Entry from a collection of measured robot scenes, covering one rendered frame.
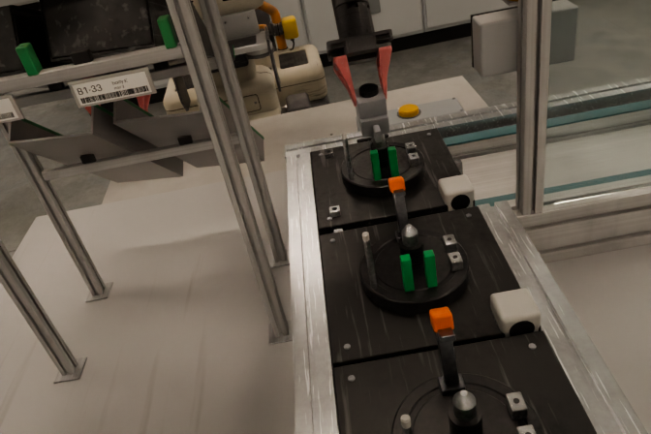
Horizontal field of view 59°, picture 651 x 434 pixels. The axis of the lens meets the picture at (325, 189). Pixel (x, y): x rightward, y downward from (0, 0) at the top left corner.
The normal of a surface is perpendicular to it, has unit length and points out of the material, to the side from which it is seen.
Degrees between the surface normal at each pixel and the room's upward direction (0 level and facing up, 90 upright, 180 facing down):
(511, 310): 0
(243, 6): 98
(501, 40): 90
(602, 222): 90
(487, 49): 90
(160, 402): 0
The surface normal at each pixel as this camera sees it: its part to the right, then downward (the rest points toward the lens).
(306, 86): 0.12, 0.54
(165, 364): -0.18, -0.82
